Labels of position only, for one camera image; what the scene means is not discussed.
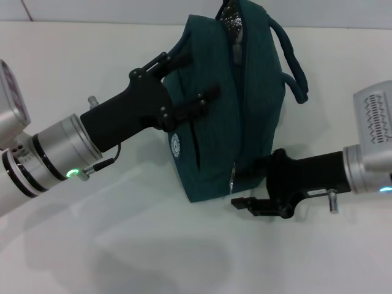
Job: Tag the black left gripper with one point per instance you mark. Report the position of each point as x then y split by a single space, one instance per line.
128 113

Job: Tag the teal fabric lunch bag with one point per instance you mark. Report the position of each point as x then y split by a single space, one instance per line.
254 107

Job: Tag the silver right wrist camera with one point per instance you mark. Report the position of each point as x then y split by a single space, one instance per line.
376 116

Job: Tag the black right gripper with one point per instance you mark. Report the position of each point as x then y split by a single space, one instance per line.
300 177

